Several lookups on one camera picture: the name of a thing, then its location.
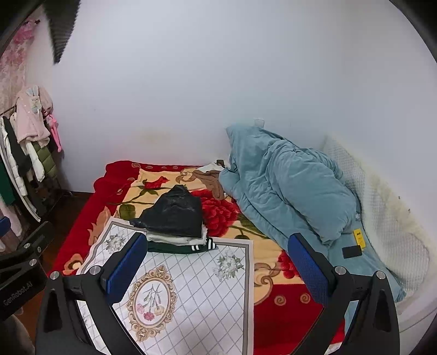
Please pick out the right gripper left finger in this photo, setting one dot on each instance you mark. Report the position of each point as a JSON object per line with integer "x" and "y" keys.
{"x": 60, "y": 327}

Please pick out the black leather jacket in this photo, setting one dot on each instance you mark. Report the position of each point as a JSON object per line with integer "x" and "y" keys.
{"x": 177, "y": 213}

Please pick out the yellow black tag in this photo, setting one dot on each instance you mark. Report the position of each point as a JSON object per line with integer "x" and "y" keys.
{"x": 359, "y": 237}

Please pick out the white hanging coat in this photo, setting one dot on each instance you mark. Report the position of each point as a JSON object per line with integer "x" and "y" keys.
{"x": 23, "y": 169}

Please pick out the white textured headboard cover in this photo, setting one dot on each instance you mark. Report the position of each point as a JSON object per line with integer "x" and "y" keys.
{"x": 397, "y": 237}

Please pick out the green striped sweater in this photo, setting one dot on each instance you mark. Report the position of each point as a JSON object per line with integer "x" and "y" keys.
{"x": 166, "y": 248}

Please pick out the olive puffer jacket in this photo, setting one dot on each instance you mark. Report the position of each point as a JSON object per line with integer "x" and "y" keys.
{"x": 47, "y": 161}

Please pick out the cream fleece garment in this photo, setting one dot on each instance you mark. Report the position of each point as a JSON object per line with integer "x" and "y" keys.
{"x": 178, "y": 240}

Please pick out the red floral blanket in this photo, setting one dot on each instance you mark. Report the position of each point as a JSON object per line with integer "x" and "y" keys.
{"x": 284, "y": 310}

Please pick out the white quilted mat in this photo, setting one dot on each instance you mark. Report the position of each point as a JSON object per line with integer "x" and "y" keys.
{"x": 192, "y": 304}

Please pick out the teal blue duvet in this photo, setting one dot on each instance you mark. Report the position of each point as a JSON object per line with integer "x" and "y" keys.
{"x": 284, "y": 189}

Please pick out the pink hanging jacket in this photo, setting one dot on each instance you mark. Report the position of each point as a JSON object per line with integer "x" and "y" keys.
{"x": 32, "y": 103}

